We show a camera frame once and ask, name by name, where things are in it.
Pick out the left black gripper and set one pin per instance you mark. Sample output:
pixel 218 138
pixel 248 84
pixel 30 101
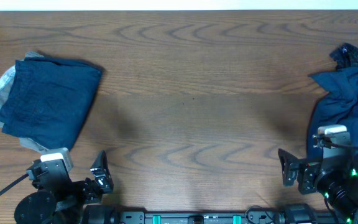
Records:
pixel 91 191

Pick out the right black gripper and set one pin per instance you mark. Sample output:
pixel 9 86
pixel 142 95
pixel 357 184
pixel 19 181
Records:
pixel 312 167

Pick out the navy blue shorts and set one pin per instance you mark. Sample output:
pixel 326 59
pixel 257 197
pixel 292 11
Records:
pixel 49 100

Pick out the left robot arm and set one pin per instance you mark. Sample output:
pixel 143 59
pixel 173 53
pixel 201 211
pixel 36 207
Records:
pixel 58 199

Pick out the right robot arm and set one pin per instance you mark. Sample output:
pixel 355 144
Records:
pixel 334 176

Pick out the navy blue shirt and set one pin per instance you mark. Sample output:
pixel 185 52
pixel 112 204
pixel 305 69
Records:
pixel 339 106

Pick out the black patterned garment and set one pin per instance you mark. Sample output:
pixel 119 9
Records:
pixel 345 56

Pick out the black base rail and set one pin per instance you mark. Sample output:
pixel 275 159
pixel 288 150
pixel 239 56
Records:
pixel 295 214

